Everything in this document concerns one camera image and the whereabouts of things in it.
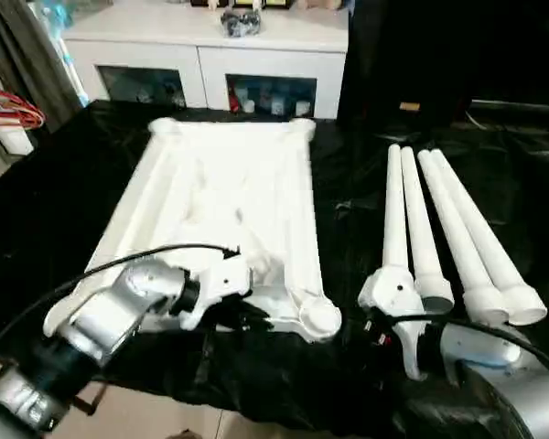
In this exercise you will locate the black plastic mat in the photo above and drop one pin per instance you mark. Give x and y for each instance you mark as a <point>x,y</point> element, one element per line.
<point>50,183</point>

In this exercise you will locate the white plastic table leg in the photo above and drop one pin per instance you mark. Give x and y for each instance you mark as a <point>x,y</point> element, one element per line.
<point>485,228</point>
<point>393,206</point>
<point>457,228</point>
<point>421,228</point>

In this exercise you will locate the red bottle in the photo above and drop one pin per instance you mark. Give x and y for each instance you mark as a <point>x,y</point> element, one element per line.
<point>233,98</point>

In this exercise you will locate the large black box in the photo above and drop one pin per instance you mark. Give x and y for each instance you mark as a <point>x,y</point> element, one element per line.
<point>393,55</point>

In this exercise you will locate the white cabinet with glass doors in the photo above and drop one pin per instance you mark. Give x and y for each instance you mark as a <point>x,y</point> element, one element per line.
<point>187,55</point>

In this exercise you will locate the small white box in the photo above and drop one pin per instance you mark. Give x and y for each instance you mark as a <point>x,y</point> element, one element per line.
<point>16,139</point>

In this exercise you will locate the black tangled bundle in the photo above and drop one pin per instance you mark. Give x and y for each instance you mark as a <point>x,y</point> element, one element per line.
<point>240,25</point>

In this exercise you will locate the grey curtain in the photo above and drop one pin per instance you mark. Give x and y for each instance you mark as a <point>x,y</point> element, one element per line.
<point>27,55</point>

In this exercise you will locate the white plastic table top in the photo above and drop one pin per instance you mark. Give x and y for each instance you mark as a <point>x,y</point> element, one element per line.
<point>219,183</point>

